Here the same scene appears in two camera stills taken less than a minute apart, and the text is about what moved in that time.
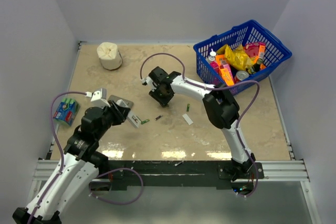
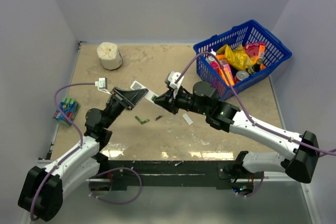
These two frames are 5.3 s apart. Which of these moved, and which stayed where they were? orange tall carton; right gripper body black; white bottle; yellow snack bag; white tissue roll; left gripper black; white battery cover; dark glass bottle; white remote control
Moved: white remote control; left gripper black; right gripper body black
Stayed: white battery cover; yellow snack bag; white tissue roll; orange tall carton; white bottle; dark glass bottle
